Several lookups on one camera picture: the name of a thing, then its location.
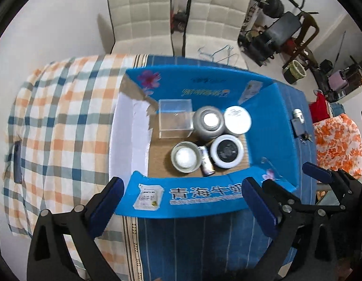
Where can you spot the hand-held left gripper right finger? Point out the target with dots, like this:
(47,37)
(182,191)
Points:
(257,207)

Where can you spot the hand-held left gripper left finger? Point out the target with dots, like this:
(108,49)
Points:
(106,207)

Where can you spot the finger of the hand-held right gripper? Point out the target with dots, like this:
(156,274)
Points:
(315,171)
(279,191)

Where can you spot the black-lid round jar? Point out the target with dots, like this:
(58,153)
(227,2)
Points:
(227,151)

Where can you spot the dark lighter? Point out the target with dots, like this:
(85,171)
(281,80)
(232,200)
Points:
(206,162)

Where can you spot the white round jar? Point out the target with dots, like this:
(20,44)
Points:
(237,120)

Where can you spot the silver tin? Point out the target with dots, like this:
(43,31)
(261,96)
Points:
(185,156)

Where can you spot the silver metal can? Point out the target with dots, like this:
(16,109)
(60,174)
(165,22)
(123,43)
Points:
(208,124)

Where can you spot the clear plastic box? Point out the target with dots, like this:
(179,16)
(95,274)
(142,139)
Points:
(175,118)

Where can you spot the blue cardboard box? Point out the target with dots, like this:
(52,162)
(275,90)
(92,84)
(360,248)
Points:
(175,85)

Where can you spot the orange floral blanket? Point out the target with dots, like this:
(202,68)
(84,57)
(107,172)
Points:
(336,146)

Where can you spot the bunch of keys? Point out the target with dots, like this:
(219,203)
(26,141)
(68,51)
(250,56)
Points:
(305,137)

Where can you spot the black charger adapter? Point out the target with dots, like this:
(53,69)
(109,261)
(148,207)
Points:
(298,127)

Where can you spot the red cloth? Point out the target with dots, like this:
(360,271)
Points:
(320,108)

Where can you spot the blue-grey cloth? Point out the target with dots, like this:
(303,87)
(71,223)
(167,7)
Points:
(336,108)

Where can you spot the plaid blanket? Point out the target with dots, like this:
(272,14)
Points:
(66,123)

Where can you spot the pink suitcase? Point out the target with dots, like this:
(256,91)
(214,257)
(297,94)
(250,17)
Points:
(339,79)

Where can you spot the grey smartphone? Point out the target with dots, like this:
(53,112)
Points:
(18,162)

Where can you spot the black trash bin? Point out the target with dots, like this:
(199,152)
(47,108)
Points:
(295,71)

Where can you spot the black exercise machine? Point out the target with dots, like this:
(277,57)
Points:
(327,67)

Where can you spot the brown wooden chair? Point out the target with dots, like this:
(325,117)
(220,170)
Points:
(308,29)

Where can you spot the black weight bench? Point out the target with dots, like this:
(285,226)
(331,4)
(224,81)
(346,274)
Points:
(282,30)

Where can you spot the black barbell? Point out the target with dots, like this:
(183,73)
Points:
(273,5)

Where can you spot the white quilted chair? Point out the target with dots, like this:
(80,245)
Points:
(140,14)
(216,17)

